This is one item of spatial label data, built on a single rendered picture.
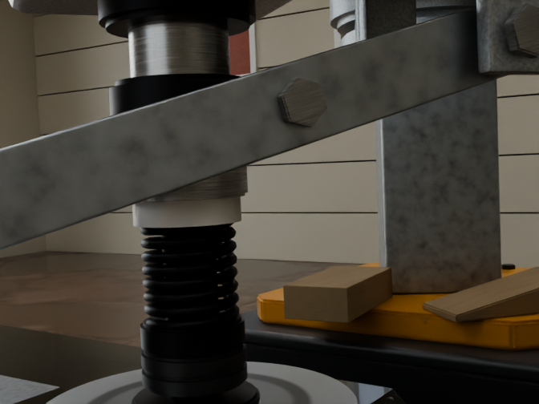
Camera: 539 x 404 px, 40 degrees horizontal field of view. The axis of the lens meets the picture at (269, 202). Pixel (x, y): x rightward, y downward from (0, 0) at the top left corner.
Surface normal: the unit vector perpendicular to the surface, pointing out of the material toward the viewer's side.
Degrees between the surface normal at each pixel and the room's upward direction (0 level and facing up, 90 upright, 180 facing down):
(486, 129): 90
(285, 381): 0
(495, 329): 90
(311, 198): 90
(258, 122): 90
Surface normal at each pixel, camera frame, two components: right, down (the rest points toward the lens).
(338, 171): -0.53, 0.07
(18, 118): 0.84, 0.00
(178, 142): 0.36, 0.04
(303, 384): -0.04, -1.00
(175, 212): -0.12, 0.06
